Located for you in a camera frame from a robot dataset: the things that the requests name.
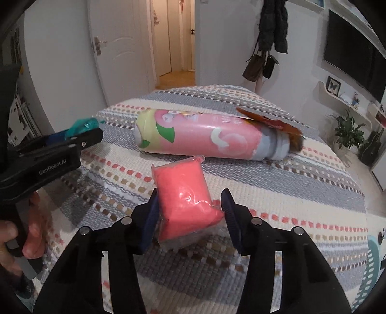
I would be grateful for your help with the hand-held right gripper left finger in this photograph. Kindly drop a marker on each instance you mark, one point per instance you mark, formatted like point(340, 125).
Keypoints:
point(147, 225)

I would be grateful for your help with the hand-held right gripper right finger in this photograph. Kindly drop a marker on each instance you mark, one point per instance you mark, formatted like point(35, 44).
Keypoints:
point(233, 223)

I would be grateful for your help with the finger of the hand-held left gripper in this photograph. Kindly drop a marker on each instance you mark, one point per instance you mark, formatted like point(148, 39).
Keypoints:
point(87, 137)

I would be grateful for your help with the teal plastic wrapper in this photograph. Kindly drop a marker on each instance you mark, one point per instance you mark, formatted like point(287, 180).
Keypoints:
point(81, 125)

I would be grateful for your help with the pink plastic packet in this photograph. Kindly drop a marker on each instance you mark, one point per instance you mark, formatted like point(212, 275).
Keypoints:
point(184, 193)

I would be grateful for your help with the person's left hand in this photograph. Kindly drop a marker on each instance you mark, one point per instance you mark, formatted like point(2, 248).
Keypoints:
point(34, 229)

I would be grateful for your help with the striped woven blanket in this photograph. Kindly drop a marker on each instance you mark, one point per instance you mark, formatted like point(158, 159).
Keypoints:
point(301, 187)

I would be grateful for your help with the white door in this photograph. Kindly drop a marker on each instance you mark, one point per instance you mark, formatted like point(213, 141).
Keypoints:
point(120, 60)

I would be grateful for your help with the pink labelled bottle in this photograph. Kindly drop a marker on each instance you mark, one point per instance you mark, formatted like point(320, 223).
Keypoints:
point(199, 136)

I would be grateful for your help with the orange foil wrapper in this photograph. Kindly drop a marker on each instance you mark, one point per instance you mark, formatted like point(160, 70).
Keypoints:
point(271, 123)

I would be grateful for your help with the white coat rack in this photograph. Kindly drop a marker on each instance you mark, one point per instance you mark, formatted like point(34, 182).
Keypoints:
point(260, 86)

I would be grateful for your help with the teal printed cloth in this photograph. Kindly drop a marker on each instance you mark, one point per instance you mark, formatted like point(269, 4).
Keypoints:
point(374, 262)

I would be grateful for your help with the potted green plant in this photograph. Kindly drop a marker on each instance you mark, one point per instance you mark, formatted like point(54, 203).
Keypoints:
point(346, 129)

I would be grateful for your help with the white standing air conditioner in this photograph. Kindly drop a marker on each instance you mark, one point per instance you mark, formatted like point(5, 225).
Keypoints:
point(380, 172)

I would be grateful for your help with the black acoustic guitar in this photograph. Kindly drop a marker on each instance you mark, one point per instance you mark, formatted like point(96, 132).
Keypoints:
point(371, 151)

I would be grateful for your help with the brown hanging bag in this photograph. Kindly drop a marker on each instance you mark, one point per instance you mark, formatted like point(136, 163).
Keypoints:
point(253, 68)

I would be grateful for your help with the black hanging bag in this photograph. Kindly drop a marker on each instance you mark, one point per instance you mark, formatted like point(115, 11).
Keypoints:
point(270, 68)

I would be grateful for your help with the framed butterfly picture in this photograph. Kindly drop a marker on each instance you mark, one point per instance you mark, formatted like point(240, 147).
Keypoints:
point(334, 86)

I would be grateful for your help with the pen pot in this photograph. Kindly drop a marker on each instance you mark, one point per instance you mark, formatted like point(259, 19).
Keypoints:
point(355, 101)

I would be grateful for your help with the rounded white red shelf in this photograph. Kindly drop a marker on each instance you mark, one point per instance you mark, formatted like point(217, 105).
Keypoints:
point(378, 114)

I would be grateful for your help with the dark hanging coat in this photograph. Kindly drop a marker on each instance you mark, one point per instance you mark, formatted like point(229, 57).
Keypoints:
point(273, 24)

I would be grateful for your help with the short curved wall shelf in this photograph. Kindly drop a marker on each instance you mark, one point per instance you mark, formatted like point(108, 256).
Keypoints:
point(340, 101)

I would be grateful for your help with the wall television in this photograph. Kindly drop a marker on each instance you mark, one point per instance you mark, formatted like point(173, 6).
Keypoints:
point(352, 51)

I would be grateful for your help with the wide box wall shelf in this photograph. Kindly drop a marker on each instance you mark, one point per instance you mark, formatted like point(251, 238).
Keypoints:
point(318, 4)

